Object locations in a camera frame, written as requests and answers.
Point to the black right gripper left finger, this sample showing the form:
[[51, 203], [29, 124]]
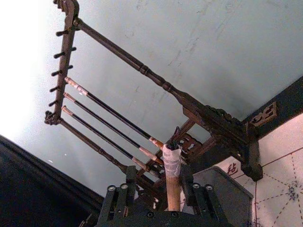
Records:
[[131, 179]]

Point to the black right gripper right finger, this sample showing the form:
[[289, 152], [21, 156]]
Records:
[[187, 179]]

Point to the bamboo brush with white tape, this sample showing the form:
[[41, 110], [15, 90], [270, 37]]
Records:
[[173, 189]]

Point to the dark grey rectangular tray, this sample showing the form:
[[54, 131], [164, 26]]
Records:
[[225, 189]]

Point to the hanging black calligraphy brush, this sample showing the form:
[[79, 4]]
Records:
[[113, 111], [99, 134], [106, 123]]

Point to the white felt mat red lines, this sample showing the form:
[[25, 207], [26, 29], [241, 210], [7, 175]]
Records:
[[281, 165]]

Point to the carved wooden paperweight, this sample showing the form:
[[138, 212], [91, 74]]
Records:
[[263, 114]]

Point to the dark wooden brush rack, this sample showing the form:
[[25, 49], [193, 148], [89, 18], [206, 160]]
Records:
[[132, 60]]

